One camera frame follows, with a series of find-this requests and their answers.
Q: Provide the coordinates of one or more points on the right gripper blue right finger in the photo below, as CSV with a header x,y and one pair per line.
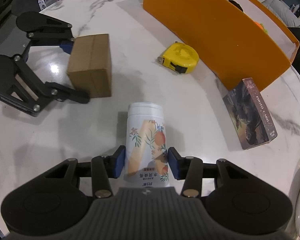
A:
x,y
189,169

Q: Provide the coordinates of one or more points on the orange knitted ball toy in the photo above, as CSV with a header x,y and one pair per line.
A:
x,y
261,26

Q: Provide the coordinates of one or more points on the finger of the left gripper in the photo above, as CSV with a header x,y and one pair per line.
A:
x,y
23,90
43,31

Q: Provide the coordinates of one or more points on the yellow tape measure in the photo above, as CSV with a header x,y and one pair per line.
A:
x,y
180,58

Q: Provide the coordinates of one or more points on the white floral tea canister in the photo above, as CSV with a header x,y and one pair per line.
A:
x,y
146,147

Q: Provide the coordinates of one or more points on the grey quilted cushion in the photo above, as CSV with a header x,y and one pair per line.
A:
x,y
283,12

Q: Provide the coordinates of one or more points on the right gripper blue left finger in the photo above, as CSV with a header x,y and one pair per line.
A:
x,y
105,168

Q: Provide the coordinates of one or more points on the dark photo card box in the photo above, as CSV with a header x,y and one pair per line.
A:
x,y
250,115

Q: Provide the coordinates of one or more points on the black and white plush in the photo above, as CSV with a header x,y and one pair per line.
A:
x,y
236,5

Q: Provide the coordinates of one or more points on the brown cardboard box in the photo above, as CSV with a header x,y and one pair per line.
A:
x,y
89,66

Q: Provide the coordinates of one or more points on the orange storage box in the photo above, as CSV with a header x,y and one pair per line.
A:
x,y
227,40

